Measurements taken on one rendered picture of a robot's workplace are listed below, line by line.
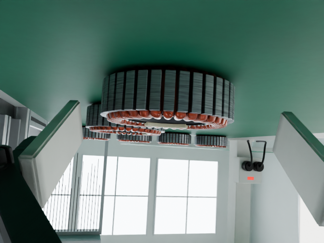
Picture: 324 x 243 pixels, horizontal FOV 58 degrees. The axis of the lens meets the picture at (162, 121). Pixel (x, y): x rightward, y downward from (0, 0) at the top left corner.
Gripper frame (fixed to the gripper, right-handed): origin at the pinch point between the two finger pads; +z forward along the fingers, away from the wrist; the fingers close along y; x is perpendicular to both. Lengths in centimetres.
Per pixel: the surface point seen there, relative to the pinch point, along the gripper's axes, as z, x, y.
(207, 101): 2.7, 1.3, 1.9
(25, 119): 28.8, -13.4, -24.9
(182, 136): 63, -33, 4
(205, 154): 602, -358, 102
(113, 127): 16.5, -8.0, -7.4
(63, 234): 247, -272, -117
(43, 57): 3.5, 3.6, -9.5
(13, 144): 25.3, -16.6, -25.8
